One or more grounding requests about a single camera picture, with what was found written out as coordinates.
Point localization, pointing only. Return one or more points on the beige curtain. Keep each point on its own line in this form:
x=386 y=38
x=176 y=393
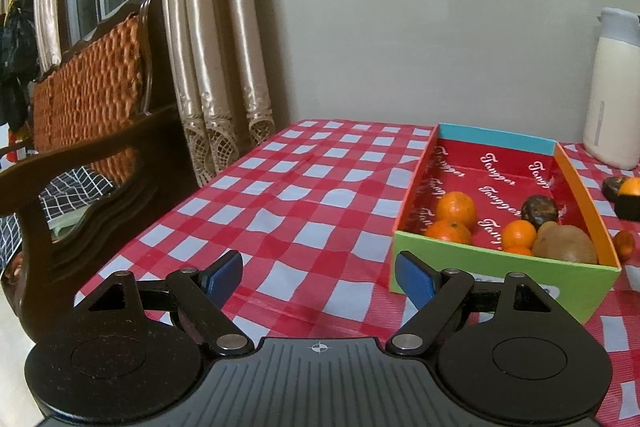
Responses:
x=219 y=74

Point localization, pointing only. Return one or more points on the cream grey thermos jug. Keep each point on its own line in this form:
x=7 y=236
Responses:
x=611 y=131

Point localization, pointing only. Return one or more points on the small orange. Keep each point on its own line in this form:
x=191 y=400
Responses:
x=630 y=187
x=518 y=233

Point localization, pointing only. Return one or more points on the red white checkered tablecloth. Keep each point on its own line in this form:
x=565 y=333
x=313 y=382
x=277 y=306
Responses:
x=312 y=213

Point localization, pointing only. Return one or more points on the wrinkled reddish tangerine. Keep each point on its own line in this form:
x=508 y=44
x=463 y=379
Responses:
x=625 y=245

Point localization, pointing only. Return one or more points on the brown kiwi fruit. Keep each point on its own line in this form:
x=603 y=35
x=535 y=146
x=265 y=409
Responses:
x=565 y=243

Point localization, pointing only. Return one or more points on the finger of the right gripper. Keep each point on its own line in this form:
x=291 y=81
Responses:
x=627 y=207

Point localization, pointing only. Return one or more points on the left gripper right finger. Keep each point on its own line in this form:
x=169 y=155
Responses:
x=497 y=352

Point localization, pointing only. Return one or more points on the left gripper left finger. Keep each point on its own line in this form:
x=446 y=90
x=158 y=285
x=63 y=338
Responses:
x=134 y=348

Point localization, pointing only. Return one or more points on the checked dark cloth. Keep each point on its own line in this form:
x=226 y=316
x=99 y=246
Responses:
x=64 y=202

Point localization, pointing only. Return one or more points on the wooden chair orange cushion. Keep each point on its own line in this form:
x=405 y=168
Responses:
x=110 y=106

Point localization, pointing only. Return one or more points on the dark mangosteen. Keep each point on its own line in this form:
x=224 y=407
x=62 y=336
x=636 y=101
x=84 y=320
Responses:
x=538 y=210
x=610 y=187

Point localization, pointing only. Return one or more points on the colourful cardboard box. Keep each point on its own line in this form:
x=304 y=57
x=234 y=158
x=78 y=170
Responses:
x=499 y=170

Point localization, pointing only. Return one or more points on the small tan longan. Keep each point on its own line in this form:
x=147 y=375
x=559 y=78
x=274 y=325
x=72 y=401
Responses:
x=546 y=226

